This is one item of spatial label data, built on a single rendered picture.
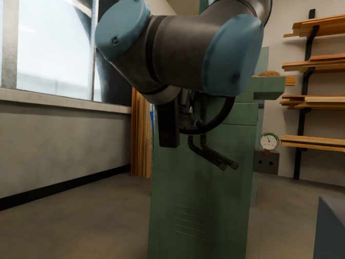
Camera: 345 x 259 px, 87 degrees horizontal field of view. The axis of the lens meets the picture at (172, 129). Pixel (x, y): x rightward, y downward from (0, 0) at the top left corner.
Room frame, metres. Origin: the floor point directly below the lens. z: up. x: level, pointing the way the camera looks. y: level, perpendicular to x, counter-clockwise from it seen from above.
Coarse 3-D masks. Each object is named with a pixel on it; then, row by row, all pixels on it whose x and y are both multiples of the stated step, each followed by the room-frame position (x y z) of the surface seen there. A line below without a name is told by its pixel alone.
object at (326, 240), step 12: (324, 204) 0.40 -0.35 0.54; (336, 204) 0.39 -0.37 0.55; (324, 216) 0.39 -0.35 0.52; (336, 216) 0.34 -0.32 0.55; (324, 228) 0.39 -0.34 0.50; (336, 228) 0.33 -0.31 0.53; (324, 240) 0.38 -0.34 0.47; (336, 240) 0.32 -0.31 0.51; (324, 252) 0.37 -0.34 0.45; (336, 252) 0.32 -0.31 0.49
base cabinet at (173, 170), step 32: (224, 128) 0.75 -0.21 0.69; (256, 128) 0.71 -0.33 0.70; (160, 160) 0.85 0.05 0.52; (192, 160) 0.79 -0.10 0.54; (160, 192) 0.85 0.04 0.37; (192, 192) 0.79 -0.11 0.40; (224, 192) 0.74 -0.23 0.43; (160, 224) 0.84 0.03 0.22; (192, 224) 0.78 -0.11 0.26; (224, 224) 0.74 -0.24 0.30; (160, 256) 0.84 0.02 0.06; (192, 256) 0.79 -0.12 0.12; (224, 256) 0.73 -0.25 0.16
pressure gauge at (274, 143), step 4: (260, 136) 0.66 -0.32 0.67; (264, 136) 0.64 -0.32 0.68; (268, 136) 0.64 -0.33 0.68; (272, 136) 0.63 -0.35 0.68; (276, 136) 0.62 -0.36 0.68; (260, 140) 0.64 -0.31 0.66; (264, 140) 0.64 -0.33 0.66; (268, 140) 0.63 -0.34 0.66; (272, 140) 0.63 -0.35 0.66; (276, 140) 0.63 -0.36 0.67; (260, 144) 0.64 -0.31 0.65; (264, 144) 0.64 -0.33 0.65; (268, 144) 0.63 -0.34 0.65; (272, 144) 0.63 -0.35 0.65; (276, 144) 0.63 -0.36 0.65; (264, 148) 0.64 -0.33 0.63; (268, 148) 0.63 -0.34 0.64; (272, 148) 0.63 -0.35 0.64; (268, 152) 0.65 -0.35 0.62
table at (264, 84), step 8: (256, 80) 0.71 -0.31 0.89; (264, 80) 0.70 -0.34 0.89; (272, 80) 0.69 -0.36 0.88; (280, 80) 0.68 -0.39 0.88; (248, 88) 0.72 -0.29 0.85; (256, 88) 0.71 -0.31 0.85; (264, 88) 0.70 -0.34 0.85; (272, 88) 0.69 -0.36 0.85; (280, 88) 0.68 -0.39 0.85; (256, 96) 0.80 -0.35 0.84; (264, 96) 0.78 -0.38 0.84; (272, 96) 0.77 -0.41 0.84
